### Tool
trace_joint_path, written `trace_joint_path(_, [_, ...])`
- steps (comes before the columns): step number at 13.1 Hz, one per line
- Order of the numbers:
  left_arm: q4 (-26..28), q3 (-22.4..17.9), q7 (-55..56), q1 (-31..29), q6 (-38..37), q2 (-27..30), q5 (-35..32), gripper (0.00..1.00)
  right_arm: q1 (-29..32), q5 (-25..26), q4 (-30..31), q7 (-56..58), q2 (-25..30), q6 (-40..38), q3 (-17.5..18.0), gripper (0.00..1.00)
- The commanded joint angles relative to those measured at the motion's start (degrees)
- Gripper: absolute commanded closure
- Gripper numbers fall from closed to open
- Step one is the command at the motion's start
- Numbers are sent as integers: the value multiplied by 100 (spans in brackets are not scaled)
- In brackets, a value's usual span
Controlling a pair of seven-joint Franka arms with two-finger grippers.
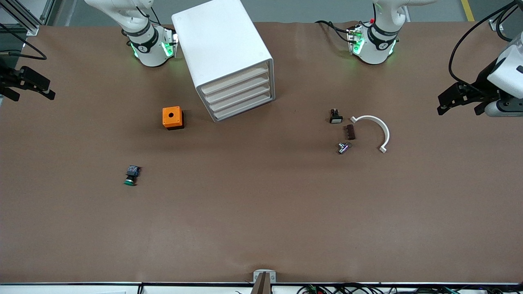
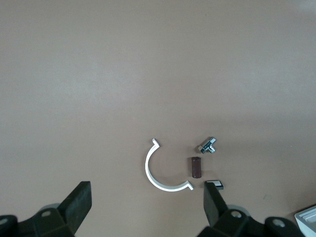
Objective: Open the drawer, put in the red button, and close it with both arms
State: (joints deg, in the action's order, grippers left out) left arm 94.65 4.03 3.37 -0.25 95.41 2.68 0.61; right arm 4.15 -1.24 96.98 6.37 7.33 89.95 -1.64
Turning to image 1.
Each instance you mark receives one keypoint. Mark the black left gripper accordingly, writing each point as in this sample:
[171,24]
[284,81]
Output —
[485,79]

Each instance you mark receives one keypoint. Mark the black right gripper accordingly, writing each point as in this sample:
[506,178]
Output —
[9,78]

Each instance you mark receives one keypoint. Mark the white plastic drawer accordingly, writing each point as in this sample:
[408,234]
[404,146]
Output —
[243,107]
[238,89]
[235,79]
[241,98]

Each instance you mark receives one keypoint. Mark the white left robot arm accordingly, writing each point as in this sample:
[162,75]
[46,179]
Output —
[374,51]

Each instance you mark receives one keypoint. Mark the green mushroom push button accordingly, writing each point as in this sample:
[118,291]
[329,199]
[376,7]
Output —
[130,182]

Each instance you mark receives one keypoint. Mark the white drawer cabinet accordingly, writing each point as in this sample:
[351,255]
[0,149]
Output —
[216,45]

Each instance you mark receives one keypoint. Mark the brown terminal block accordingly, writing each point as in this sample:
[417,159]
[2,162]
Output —
[350,132]

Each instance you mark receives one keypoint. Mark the small silver purple component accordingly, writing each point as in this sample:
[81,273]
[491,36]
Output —
[343,148]

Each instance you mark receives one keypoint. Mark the brown table mat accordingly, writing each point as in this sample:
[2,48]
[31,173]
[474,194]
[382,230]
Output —
[261,204]

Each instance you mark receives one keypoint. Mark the brown upright bar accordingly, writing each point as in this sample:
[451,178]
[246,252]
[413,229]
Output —
[262,286]

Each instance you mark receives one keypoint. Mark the aluminium frame profile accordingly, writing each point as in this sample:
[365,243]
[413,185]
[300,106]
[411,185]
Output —
[495,25]
[24,22]

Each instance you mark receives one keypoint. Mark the white curved plastic bracket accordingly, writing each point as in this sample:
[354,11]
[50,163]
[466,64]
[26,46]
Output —
[382,126]

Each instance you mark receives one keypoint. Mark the small black white switch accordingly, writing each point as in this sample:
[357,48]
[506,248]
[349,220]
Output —
[336,119]

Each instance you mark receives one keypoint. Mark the orange button enclosure box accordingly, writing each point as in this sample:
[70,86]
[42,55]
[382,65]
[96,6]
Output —
[171,115]

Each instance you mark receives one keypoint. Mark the white table edge rail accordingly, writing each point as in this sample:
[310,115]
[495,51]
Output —
[61,289]

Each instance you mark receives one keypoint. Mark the grey metal mount bracket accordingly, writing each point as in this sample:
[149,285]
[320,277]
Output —
[256,274]

